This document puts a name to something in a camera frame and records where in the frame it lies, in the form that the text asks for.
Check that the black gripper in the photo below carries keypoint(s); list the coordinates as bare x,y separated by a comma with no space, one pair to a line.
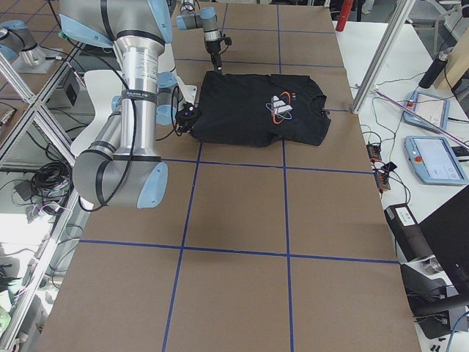
182,121
212,48

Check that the aluminium camera post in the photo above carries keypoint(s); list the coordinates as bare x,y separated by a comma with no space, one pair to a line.
388,39

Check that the black water bottle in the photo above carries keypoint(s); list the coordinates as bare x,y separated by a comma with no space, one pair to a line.
434,70

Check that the blue teach pendant far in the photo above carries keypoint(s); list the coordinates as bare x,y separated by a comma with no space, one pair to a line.
430,107

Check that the black monitor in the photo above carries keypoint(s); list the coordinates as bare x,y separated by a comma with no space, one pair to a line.
446,232

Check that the white plastic chair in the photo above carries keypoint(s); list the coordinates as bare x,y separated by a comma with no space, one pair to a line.
102,86

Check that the black printed t-shirt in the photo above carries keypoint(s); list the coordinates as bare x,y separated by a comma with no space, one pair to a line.
258,110

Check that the blue teach pendant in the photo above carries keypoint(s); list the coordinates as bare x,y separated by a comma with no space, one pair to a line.
430,107
434,162

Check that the red cylinder bottle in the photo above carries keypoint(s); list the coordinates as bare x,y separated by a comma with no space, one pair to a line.
344,15

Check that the black box with label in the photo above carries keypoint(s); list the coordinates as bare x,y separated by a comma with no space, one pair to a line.
407,232

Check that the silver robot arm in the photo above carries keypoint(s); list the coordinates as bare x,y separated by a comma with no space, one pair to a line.
122,166
192,16

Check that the blue teach pendant near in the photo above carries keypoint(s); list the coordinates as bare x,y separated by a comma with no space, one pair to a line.
434,162

